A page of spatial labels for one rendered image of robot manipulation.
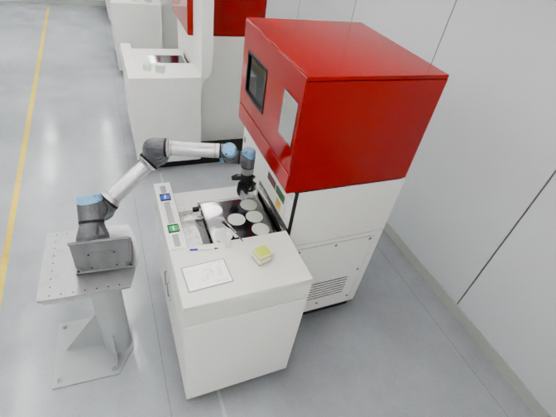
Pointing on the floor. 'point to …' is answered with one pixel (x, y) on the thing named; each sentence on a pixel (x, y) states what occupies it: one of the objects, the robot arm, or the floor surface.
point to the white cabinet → (229, 339)
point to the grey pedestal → (93, 343)
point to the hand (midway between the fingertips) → (242, 198)
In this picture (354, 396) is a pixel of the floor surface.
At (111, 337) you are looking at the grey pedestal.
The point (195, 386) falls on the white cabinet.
